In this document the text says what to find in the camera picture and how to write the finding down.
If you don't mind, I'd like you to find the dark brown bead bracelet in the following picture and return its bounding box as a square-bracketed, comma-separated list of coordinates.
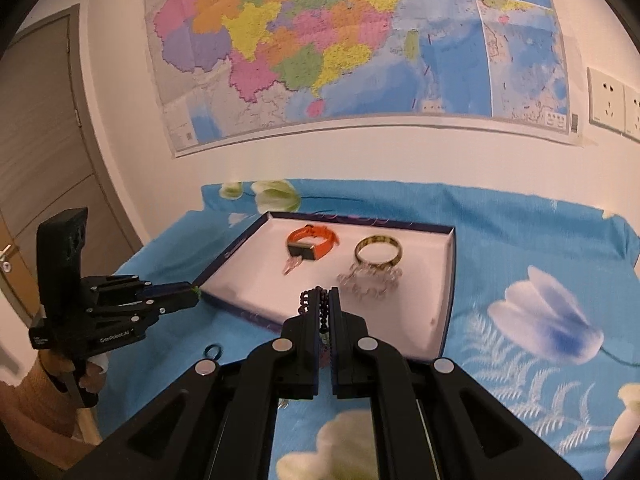
[298, 286, 334, 356]

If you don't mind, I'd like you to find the person's left forearm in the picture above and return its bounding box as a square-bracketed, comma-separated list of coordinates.
[0, 355, 98, 468]

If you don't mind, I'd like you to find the orange smartwatch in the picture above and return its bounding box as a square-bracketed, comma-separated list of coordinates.
[286, 225, 342, 263]

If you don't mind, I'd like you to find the green-brown bangle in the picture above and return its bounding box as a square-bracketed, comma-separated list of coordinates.
[353, 235, 404, 267]

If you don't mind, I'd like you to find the blue floral tablecloth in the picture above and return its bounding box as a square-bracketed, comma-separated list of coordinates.
[95, 178, 640, 480]

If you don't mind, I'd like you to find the colourful wall map poster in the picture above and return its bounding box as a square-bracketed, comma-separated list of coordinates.
[143, 0, 587, 159]

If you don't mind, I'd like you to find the grey-brown door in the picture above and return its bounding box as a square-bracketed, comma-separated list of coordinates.
[0, 4, 144, 356]

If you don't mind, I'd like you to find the person's left hand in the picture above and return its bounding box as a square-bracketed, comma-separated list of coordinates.
[42, 347, 110, 395]

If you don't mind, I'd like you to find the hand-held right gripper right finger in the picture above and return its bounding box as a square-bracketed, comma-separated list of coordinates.
[329, 287, 585, 480]

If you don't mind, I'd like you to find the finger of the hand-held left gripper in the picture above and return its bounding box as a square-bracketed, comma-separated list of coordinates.
[89, 275, 197, 302]
[87, 292, 202, 333]

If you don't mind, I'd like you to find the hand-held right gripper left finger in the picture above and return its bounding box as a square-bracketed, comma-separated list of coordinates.
[62, 287, 322, 480]

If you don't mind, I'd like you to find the white wall socket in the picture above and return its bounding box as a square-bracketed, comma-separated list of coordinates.
[622, 82, 640, 142]
[586, 66, 627, 134]

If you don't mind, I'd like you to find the clear crystal bead bracelet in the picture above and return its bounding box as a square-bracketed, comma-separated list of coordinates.
[336, 259, 404, 302]

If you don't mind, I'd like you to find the dark blue box tray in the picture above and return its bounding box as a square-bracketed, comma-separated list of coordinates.
[192, 210, 457, 365]

